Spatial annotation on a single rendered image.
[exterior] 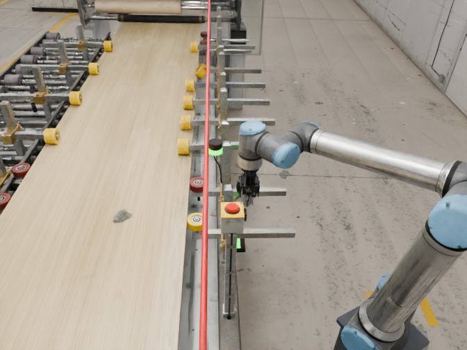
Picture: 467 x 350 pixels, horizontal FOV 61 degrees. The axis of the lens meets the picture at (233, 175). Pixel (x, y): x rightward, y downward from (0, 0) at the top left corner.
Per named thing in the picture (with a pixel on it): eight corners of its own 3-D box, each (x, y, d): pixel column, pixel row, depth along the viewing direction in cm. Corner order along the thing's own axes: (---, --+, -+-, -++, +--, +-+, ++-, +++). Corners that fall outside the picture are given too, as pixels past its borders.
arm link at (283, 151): (306, 138, 131) (276, 125, 138) (285, 151, 124) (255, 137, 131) (302, 162, 137) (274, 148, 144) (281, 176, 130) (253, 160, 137)
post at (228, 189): (230, 267, 179) (233, 182, 150) (230, 273, 176) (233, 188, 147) (222, 268, 178) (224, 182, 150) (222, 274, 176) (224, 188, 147)
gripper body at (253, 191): (239, 198, 149) (240, 172, 142) (238, 185, 156) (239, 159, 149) (259, 198, 150) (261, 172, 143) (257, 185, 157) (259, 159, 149)
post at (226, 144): (228, 223, 196) (231, 139, 168) (228, 228, 194) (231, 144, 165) (221, 223, 196) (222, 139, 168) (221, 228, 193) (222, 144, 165)
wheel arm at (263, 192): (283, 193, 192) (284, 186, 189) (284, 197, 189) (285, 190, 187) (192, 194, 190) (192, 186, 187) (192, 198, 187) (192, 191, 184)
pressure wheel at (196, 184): (207, 194, 193) (206, 176, 186) (207, 205, 187) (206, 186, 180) (190, 194, 193) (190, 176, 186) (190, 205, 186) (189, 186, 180)
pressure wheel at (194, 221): (197, 228, 174) (196, 208, 167) (210, 237, 170) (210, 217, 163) (183, 238, 169) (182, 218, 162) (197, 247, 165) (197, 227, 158)
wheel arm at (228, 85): (264, 86, 266) (265, 80, 264) (265, 88, 263) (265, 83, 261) (189, 85, 263) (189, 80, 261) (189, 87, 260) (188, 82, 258)
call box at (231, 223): (242, 219, 129) (242, 201, 124) (243, 235, 123) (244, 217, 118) (220, 220, 128) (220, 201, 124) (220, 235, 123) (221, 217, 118)
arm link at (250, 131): (255, 134, 131) (233, 123, 136) (253, 165, 138) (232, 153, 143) (273, 124, 136) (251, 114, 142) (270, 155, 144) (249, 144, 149)
